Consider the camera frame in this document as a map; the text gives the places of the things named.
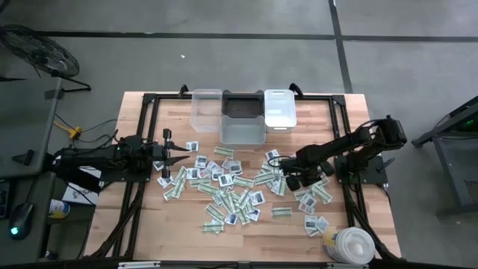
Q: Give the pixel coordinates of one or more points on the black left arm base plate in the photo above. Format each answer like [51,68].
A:
[123,177]

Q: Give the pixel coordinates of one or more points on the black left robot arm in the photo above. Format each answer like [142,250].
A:
[97,157]

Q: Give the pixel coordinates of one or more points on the grey side table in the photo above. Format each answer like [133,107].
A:
[26,123]

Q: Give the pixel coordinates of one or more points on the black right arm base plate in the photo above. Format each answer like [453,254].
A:
[373,173]

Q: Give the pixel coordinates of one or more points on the black plastic bin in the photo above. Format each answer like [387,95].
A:
[242,106]

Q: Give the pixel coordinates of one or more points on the black metal cart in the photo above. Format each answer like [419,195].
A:
[452,157]

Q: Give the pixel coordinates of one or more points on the green striped adhesive bandage packet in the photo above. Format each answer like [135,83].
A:
[243,217]
[214,212]
[300,195]
[282,212]
[235,198]
[243,182]
[180,176]
[199,182]
[267,167]
[243,198]
[212,228]
[322,193]
[174,192]
[208,189]
[264,178]
[226,200]
[223,151]
[282,188]

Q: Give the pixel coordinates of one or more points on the clear plastic bin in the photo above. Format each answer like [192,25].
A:
[205,112]

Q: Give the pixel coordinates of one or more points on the white plastic bin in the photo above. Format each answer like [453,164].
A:
[280,112]

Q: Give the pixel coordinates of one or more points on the black computer mouse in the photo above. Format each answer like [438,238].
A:
[22,220]

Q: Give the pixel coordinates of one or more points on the white cardboard box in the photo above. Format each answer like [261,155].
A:
[80,194]

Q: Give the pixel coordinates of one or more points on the grey plastic bin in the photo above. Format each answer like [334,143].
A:
[242,130]

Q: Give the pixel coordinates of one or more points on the white blue yellow can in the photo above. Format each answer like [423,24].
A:
[59,208]

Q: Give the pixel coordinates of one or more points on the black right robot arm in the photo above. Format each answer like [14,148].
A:
[336,143]

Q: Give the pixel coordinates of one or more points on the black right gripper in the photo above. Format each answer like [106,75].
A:
[293,184]

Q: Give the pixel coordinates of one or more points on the silver metal bracket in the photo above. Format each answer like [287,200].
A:
[347,266]
[138,265]

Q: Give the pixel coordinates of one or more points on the grey desk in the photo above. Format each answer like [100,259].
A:
[26,250]

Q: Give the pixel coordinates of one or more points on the black bracket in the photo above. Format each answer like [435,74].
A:
[25,157]

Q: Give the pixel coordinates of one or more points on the yellow power plug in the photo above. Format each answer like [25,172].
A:
[76,131]

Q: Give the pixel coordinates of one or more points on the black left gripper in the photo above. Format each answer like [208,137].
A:
[158,152]

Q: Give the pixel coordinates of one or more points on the black keyboard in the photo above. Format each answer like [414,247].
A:
[3,198]

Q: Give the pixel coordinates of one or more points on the white-lidded wipes canister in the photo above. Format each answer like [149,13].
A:
[353,246]

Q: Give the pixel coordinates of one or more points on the black floor fan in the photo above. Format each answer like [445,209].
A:
[41,52]

